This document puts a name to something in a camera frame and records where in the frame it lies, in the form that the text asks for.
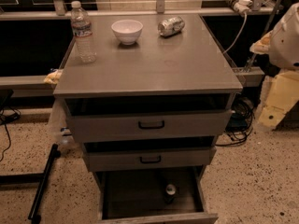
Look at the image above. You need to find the silver soda can lying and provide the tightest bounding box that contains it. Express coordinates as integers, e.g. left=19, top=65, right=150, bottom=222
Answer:
left=158, top=16, right=185, bottom=37

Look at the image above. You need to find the clear plastic bag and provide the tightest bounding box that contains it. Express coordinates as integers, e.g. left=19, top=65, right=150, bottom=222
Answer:
left=48, top=100, right=80, bottom=149

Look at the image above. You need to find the grey bottom drawer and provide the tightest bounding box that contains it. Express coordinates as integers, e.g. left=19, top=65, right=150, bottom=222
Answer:
left=97, top=167, right=218, bottom=224

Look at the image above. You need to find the white power cable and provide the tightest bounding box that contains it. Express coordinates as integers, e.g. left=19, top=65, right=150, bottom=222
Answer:
left=221, top=11, right=249, bottom=55

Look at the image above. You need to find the grey drawer cabinet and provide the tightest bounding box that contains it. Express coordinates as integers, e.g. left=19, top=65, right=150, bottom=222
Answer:
left=52, top=13, right=244, bottom=224

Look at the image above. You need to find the clear plastic water bottle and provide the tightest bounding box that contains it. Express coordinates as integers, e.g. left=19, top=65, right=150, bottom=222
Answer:
left=71, top=1, right=96, bottom=63

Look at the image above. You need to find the grey drawer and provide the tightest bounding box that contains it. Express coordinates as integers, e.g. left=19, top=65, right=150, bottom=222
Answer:
left=84, top=136, right=216, bottom=172
left=97, top=167, right=218, bottom=224
left=65, top=93, right=233, bottom=143

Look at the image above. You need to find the white ceramic bowl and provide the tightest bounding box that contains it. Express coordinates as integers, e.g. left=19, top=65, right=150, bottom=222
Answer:
left=111, top=20, right=143, bottom=45

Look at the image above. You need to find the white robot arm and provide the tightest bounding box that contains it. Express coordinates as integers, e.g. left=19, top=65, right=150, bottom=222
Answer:
left=249, top=3, right=299, bottom=129

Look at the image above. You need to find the grey middle drawer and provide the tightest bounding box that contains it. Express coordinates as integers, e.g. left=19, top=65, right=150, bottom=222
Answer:
left=84, top=136, right=216, bottom=172

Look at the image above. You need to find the black cable on floor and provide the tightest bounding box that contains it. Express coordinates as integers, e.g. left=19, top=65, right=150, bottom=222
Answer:
left=0, top=89, right=21, bottom=162

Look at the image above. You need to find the black metal stand leg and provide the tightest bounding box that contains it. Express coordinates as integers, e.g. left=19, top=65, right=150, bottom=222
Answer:
left=0, top=144, right=61, bottom=224

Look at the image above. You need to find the grey top drawer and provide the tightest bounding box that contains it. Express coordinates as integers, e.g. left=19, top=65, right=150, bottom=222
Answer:
left=65, top=93, right=233, bottom=143

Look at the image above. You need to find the blue silver redbull can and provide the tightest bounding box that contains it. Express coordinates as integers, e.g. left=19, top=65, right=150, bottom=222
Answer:
left=164, top=184, right=177, bottom=203

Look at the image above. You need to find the black cable bundle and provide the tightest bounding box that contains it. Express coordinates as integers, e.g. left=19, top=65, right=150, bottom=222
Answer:
left=215, top=96, right=256, bottom=147

